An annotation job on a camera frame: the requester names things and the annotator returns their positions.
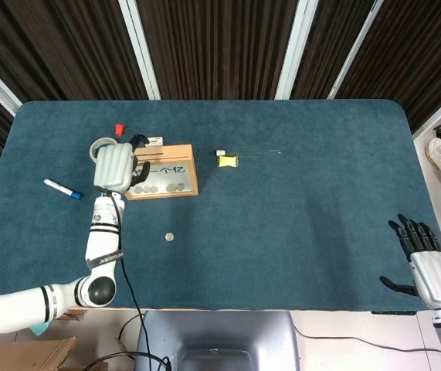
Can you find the wooden coin box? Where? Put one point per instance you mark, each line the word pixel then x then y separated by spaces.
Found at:
pixel 177 152

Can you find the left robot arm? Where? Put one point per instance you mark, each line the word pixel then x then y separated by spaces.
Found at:
pixel 102 243

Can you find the clear tape roll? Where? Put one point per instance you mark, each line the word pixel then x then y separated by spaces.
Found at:
pixel 92 148

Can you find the small red cap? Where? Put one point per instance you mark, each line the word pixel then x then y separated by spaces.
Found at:
pixel 119 130

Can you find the yellow packet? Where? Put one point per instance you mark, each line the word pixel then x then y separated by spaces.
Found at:
pixel 228 161

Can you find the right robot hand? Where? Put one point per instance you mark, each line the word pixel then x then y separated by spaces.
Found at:
pixel 436 278

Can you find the small white tag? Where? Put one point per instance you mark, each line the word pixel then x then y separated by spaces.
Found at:
pixel 156 141

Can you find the brown cardboard box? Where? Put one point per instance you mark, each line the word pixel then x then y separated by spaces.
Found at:
pixel 23 353

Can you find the brown cardboard tray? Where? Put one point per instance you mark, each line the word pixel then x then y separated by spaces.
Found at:
pixel 69 314

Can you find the grey robot torso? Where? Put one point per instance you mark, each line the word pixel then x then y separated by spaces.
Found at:
pixel 216 336

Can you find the glass test tube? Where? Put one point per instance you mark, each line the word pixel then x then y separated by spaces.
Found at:
pixel 243 152

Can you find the teal patterned paper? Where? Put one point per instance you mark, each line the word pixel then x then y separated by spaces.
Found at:
pixel 40 328

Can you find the white marker blue cap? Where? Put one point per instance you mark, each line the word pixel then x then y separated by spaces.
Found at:
pixel 60 188

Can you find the black table edge bracket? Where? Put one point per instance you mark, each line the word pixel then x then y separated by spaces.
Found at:
pixel 394 312

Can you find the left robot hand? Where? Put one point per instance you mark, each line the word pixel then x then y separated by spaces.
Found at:
pixel 114 168

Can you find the blue table cloth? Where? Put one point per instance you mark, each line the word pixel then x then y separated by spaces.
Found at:
pixel 262 239

